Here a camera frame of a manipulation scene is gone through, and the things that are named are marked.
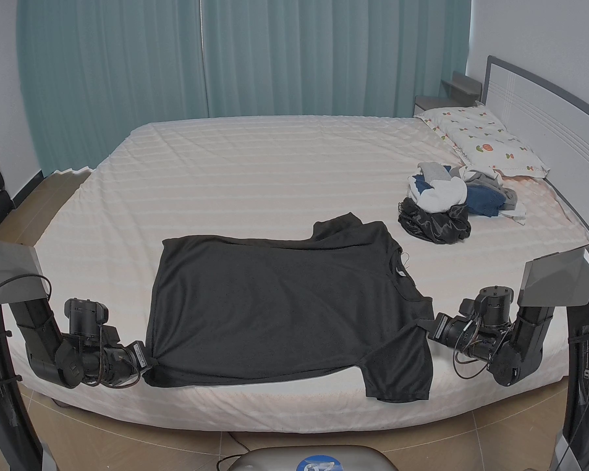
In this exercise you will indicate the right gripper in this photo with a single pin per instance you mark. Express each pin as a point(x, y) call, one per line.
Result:
point(454, 334)

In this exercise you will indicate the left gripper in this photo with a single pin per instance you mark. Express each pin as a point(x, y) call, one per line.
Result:
point(122, 363)

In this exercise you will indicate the black T-shirt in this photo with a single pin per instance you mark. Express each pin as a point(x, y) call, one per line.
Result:
point(275, 312)

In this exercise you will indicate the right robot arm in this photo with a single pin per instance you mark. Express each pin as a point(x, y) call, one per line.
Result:
point(559, 277)

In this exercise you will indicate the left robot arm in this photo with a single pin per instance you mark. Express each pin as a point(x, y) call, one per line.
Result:
point(39, 341)

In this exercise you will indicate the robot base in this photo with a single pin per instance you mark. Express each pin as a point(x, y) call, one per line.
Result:
point(309, 459)

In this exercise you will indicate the pile of clothes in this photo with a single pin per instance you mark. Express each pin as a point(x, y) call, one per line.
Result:
point(441, 199)

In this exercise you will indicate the bed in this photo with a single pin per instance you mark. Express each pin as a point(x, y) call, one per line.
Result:
point(255, 174)

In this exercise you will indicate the white printed pillow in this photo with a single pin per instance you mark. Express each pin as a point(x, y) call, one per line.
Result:
point(486, 138)

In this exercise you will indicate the grey bedside table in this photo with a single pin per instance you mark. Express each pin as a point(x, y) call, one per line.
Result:
point(464, 86)

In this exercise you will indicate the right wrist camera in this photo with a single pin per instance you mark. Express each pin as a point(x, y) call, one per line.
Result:
point(468, 308)

